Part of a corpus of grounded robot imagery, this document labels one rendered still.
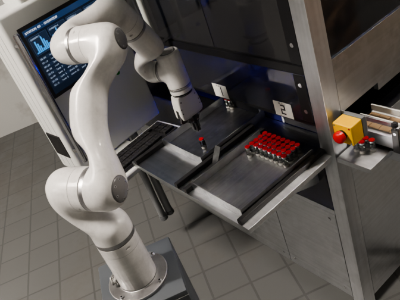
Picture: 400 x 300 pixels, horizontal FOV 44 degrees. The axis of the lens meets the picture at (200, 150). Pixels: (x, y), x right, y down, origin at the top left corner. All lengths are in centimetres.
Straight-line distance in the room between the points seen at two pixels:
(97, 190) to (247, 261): 152
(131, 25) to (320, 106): 63
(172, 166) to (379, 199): 80
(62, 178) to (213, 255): 155
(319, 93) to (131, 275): 78
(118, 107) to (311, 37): 111
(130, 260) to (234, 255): 133
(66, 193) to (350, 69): 94
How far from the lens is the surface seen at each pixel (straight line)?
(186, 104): 180
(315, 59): 151
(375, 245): 214
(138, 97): 237
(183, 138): 204
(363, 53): 170
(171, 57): 171
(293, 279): 252
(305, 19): 147
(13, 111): 509
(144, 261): 148
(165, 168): 191
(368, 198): 196
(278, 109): 177
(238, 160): 180
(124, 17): 148
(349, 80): 166
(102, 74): 133
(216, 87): 199
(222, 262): 270
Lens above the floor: 192
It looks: 33 degrees down
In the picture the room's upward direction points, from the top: 21 degrees counter-clockwise
